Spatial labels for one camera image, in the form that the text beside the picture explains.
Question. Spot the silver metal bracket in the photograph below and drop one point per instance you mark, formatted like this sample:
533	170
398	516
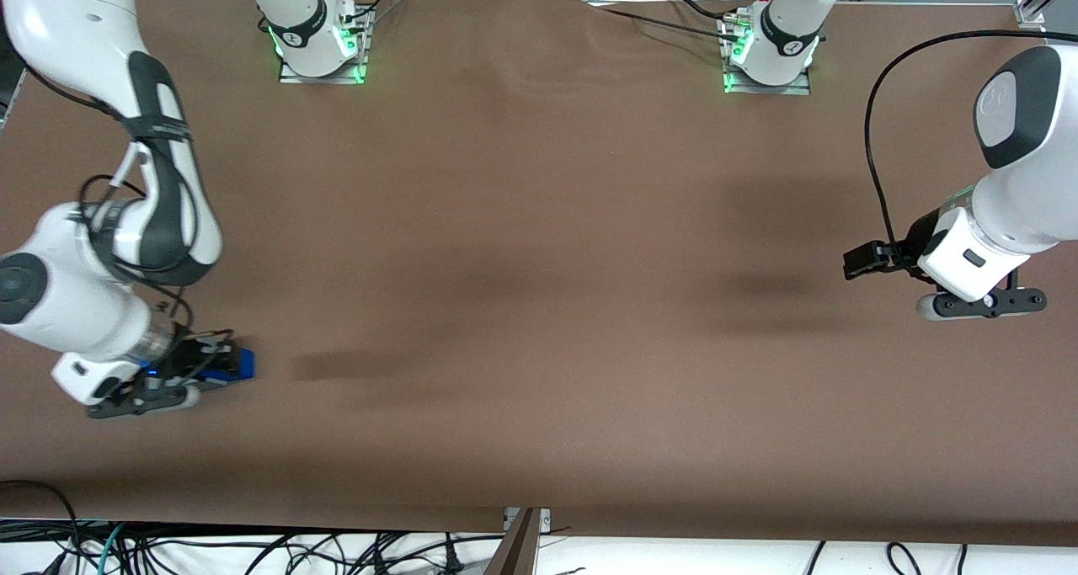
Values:
546	518

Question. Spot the brown wooden beam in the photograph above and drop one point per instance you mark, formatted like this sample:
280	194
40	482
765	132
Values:
518	550

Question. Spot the blue plastic insert part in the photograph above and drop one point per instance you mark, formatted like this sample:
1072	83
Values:
242	364

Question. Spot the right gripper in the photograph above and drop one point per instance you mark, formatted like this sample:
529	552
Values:
187	358

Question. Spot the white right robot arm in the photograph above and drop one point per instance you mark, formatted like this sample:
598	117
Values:
67	19

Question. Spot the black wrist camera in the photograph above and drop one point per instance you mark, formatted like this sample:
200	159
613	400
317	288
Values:
143	400
985	303

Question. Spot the brown table cover mat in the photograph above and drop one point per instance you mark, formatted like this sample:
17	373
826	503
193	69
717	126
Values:
539	263

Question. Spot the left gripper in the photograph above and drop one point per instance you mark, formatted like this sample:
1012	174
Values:
920	240

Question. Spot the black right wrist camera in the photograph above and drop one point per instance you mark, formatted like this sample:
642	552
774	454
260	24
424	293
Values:
143	400

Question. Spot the aluminium frame profile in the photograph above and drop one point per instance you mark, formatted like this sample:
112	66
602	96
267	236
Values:
1032	11

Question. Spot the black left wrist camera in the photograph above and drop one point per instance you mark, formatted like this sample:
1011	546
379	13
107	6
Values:
985	303

